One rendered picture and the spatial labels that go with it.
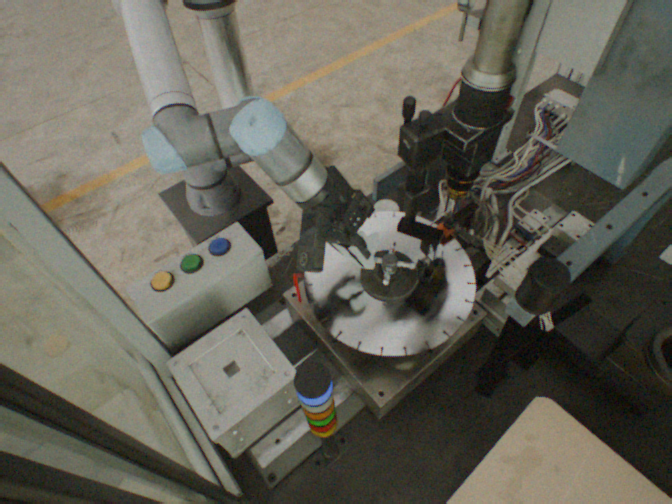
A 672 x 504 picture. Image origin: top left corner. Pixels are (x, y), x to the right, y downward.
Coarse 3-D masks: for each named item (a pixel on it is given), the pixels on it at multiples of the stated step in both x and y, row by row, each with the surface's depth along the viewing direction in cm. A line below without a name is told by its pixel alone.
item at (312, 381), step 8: (304, 368) 53; (312, 368) 53; (320, 368) 53; (296, 376) 52; (304, 376) 52; (312, 376) 52; (320, 376) 52; (328, 376) 52; (296, 384) 52; (304, 384) 52; (312, 384) 52; (320, 384) 52; (328, 384) 52; (304, 392) 51; (312, 392) 51; (320, 392) 51; (328, 392) 52; (304, 400) 52; (312, 400) 51; (320, 400) 52
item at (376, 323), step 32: (384, 224) 92; (416, 256) 87; (448, 256) 87; (320, 288) 84; (352, 288) 83; (416, 288) 83; (448, 288) 82; (320, 320) 80; (352, 320) 79; (384, 320) 79; (416, 320) 79; (448, 320) 79; (384, 352) 75; (416, 352) 75
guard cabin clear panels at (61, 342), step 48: (0, 240) 48; (0, 288) 39; (48, 288) 54; (0, 336) 32; (48, 336) 43; (96, 336) 62; (48, 384) 35; (96, 384) 47; (144, 384) 72; (0, 432) 25; (48, 432) 30; (144, 432) 53; (96, 480) 32; (144, 480) 42
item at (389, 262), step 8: (392, 248) 82; (384, 256) 81; (392, 256) 81; (384, 264) 80; (392, 264) 80; (400, 264) 80; (408, 264) 80; (384, 272) 82; (392, 272) 81; (384, 280) 78
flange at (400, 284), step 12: (384, 252) 87; (396, 252) 87; (360, 276) 84; (372, 276) 83; (396, 276) 82; (408, 276) 83; (372, 288) 82; (384, 288) 82; (396, 288) 82; (408, 288) 82
